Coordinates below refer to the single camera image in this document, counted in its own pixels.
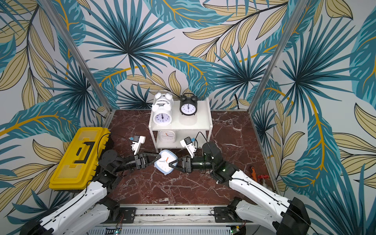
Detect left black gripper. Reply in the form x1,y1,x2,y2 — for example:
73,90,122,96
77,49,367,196
114,151,162,173

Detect light blue square alarm clock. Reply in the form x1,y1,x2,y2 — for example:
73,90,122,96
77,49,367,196
154,149,178,175

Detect white square alarm clock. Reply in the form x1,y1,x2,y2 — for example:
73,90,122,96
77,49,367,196
159,130,176,144

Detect white matte twin-bell alarm clock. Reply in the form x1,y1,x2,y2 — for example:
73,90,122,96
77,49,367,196
152,100,172,126

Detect white chrome twin-bell alarm clock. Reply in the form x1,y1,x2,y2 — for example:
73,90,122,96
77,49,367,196
152,92,174,112

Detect black twin-bell alarm clock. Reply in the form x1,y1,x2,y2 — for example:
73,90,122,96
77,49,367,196
179,92,198,116

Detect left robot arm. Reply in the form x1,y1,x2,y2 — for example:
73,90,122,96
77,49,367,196
20,149,161,235

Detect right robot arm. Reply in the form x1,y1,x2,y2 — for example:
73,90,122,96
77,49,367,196
169,142,311,235

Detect white two-tier shelf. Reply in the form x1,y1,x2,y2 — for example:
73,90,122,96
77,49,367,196
148,99,213,150

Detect yellow plastic toolbox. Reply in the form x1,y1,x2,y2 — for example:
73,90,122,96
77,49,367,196
49,127,111,191

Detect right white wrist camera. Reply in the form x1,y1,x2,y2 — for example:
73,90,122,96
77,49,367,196
180,137,196,158

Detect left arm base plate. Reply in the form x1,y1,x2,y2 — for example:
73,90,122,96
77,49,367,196
104,207,136,224

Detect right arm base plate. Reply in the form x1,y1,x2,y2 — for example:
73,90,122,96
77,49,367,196
210,207,251,223

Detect orange handled screwdriver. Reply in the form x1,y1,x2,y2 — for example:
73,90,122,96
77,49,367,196
250,166,258,182

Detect metal valve red handle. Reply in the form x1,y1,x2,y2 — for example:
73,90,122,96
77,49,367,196
258,175,273,191

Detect aluminium mounting rail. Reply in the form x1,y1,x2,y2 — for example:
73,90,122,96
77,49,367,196
43,204,303,235

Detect right aluminium frame post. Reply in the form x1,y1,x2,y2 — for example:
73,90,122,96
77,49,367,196
248,1,308,115

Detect aluminium frame post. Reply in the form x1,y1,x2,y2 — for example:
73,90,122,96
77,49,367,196
248,1,308,115
40,0,112,113

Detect left aluminium frame post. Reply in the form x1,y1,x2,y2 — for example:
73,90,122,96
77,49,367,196
40,0,112,113

